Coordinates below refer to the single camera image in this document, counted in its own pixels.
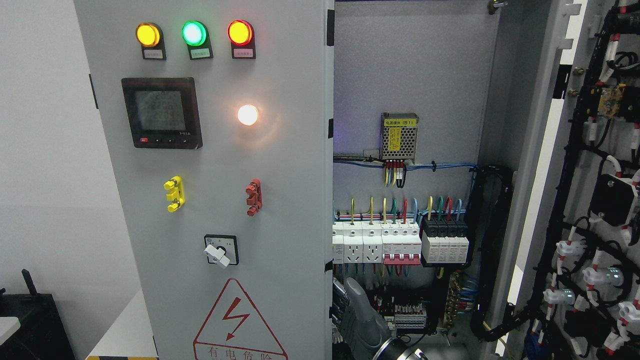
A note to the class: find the grey cabinet door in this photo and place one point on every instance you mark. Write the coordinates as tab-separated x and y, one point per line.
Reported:
284	249
538	169

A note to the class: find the yellow terminal post block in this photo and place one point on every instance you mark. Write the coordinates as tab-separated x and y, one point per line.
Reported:
175	193

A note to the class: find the yellow indicator lamp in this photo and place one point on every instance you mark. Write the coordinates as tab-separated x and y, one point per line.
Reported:
150	36

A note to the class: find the dark grey robot right hand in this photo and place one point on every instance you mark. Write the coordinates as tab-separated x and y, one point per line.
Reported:
361	327

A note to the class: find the metal mesh power supply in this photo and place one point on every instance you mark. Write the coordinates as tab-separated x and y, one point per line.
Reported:
399	136

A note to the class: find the red terminal post block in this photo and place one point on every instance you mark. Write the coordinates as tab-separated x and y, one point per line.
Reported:
254	197

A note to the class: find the black digital power meter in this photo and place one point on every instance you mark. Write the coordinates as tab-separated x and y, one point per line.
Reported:
163	112

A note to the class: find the black box at left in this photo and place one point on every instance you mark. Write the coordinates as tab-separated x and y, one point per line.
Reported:
41	334

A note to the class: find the black white surge protector block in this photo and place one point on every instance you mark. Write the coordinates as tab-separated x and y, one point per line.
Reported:
444	242

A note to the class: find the red electric hazard warning sticker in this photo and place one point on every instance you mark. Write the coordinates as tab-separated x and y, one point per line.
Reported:
234	329

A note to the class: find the white socket and breaker row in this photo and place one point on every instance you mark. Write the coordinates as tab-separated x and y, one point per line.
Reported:
390	243

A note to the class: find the brass ground terminal bar right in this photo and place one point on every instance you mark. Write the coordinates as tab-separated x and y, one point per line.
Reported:
452	302

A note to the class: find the lower relay terminal row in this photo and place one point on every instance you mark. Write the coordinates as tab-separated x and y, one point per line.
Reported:
402	313

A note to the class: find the white glowing indicator lamp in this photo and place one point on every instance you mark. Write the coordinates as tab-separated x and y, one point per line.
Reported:
248	114

